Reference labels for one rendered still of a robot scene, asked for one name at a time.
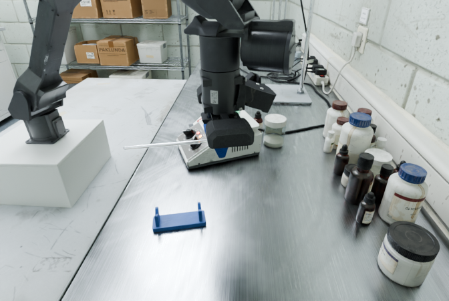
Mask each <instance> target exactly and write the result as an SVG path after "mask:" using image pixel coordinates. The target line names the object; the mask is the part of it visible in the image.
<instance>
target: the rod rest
mask: <svg viewBox="0 0 449 301"><path fill-rule="evenodd" d="M205 225H206V217H205V212H204V210H202V209H201V204H200V202H198V211H190V212H184V213H173V214H168V215H160V214H159V210H158V207H155V215H154V217H153V221H152V231H153V232H154V233H156V232H161V231H171V230H177V229H187V228H193V227H203V226H205Z"/></svg>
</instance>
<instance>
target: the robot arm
mask: <svg viewBox="0 0 449 301"><path fill-rule="evenodd" d="M81 1H82V0H39V3H38V7H37V15H36V20H35V29H34V33H33V42H32V46H31V55H30V60H29V66H28V68H27V69H26V70H25V71H24V72H23V73H22V75H20V77H18V79H17V81H16V83H15V86H14V89H13V97H12V99H11V102H10V104H9V107H8V111H9V113H10V114H11V115H12V117H13V118H14V119H19V120H23V121H24V124H25V127H26V129H27V131H28V134H29V137H30V138H29V139H28V140H26V141H25V143H26V144H54V143H56V142H57V141H58V140H59V139H60V138H62V137H63V136H64V135H65V134H67V133H68V132H69V129H68V128H65V125H64V123H63V119H62V117H61V116H60V115H59V112H58V109H56V108H59V107H60V106H63V99H64V98H66V90H67V88H68V84H67V83H65V82H64V81H63V79H62V78H61V76H60V74H59V69H60V66H61V61H62V57H63V53H64V49H65V44H66V41H67V35H68V32H69V27H70V23H71V19H72V15H73V11H74V9H75V7H76V6H77V5H78V4H79V3H80V2H81ZM181 1H182V2H183V3H184V4H186V5H187V6H189V7H190V8H191V9H192V10H194V11H195V12H197V13H198V14H199V15H196V16H194V18H193V20H192V22H191V23H190V24H189V25H188V26H187V27H186V28H185V29H184V33H185V34H189V35H199V46H200V79H201V85H200V86H199V87H198V88H197V89H196V91H197V98H198V102H199V104H202V107H203V110H204V112H202V113H201V114H200V115H201V118H202V122H203V127H204V132H205V134H206V139H207V143H208V146H209V148H211V149H214V150H215V151H216V153H217V155H218V157H219V158H225V156H226V153H227V150H228V147H236V146H249V145H252V144H253V143H254V136H255V133H254V131H253V129H252V128H251V125H250V124H249V122H248V121H247V120H246V119H245V118H241V117H240V116H239V113H238V112H236V111H242V110H245V106H248V107H251V108H256V109H258V110H261V111H262V112H265V113H268V112H269V110H270V108H271V106H272V103H273V101H274V99H275V97H276V93H274V91H272V89H270V87H268V86H266V85H265V84H264V83H261V77H260V76H259V75H258V74H256V73H254V72H249V73H248V74H247V75H246V76H245V77H244V76H242V75H241V74H240V57H241V61H242V63H243V66H246V67H247V68H248V70H250V71H257V72H270V73H278V74H291V72H292V69H293V64H294V60H295V53H296V45H297V43H295V20H294V19H281V20H270V19H260V17H259V15H258V14H257V12H256V11H255V9H254V7H253V6H252V4H251V2H250V1H249V0H181ZM206 18H207V19H216V20H217V21H208V20H207V19H206ZM240 43H241V47H240Z"/></svg>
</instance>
